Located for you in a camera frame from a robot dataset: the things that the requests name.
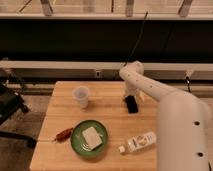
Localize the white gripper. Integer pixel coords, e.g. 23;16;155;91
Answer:
125;82;145;102

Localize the black rectangular eraser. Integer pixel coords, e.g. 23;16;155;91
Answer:
125;96;138;113

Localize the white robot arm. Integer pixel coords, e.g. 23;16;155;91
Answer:
119;61;212;171

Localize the translucent white cup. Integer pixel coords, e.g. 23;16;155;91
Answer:
72;86;89;108

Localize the green ceramic plate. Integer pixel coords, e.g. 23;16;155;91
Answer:
70;120;108;158

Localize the clear plastic bottle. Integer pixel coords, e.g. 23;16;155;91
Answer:
118;132;157;154

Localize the white sponge block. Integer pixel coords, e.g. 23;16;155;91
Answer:
82;127;102;150

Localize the red brown sausage toy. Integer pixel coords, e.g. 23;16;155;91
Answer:
54;128;73;142

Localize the black chair base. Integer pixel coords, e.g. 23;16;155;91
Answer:
0;81;37;148

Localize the white wall outlet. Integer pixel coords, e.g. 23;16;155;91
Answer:
95;70;101;78

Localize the black hanging cable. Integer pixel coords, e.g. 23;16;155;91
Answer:
122;10;150;68

